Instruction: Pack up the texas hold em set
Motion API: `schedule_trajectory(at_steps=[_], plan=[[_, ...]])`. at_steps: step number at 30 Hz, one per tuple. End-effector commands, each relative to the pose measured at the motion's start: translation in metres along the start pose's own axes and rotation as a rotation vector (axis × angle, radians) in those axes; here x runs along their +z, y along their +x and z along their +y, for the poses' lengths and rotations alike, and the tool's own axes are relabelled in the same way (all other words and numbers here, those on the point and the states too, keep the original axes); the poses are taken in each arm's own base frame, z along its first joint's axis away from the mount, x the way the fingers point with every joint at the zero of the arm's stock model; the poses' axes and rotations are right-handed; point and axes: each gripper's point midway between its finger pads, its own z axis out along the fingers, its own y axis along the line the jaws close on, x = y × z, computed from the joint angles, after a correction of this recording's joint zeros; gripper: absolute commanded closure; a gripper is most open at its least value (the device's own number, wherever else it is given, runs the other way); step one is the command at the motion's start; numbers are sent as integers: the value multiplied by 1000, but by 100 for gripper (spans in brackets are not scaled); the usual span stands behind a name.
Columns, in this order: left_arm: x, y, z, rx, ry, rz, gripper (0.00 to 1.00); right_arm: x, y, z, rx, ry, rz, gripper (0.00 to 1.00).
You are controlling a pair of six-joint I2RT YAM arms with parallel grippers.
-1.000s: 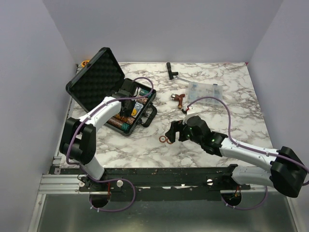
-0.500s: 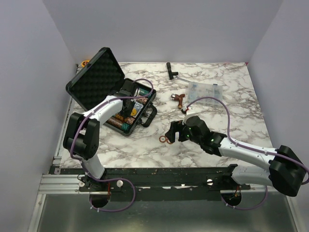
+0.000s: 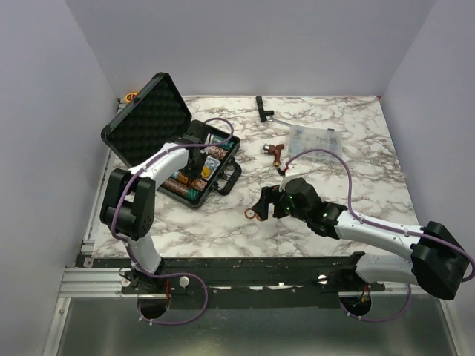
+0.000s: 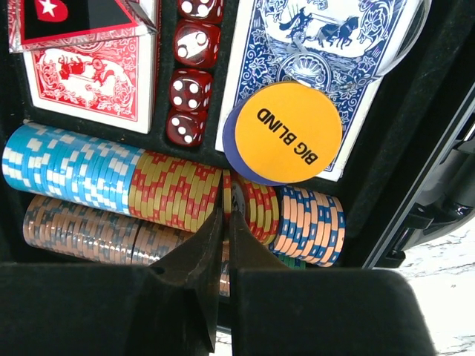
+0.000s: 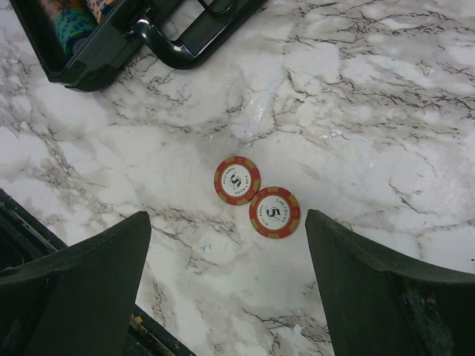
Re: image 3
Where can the black T-handle wrench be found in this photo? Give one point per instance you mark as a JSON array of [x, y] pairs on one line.
[[268, 115]]

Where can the brown copper tool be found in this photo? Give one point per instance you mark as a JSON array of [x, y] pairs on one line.
[[274, 150]]

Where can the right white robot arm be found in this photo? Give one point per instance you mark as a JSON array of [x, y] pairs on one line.
[[428, 256]]

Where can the orange poker chip left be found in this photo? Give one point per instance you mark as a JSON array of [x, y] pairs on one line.
[[249, 213]]

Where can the clear plastic organizer box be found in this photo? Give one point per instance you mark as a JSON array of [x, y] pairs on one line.
[[302, 138]]

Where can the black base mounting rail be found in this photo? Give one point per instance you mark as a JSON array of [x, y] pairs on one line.
[[242, 283]]

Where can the yellow dealer button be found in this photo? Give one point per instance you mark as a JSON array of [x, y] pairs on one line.
[[205, 173]]

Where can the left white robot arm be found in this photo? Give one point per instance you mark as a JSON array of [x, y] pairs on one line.
[[129, 202]]

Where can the blue card deck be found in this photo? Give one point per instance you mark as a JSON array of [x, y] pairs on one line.
[[212, 163]]

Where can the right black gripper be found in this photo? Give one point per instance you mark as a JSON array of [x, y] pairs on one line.
[[261, 207]]

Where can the black poker chip case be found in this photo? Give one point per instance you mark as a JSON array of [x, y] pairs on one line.
[[159, 115]]

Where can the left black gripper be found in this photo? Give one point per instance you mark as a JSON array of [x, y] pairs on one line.
[[197, 173]]

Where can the aluminium extrusion rail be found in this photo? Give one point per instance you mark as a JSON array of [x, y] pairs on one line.
[[90, 283]]

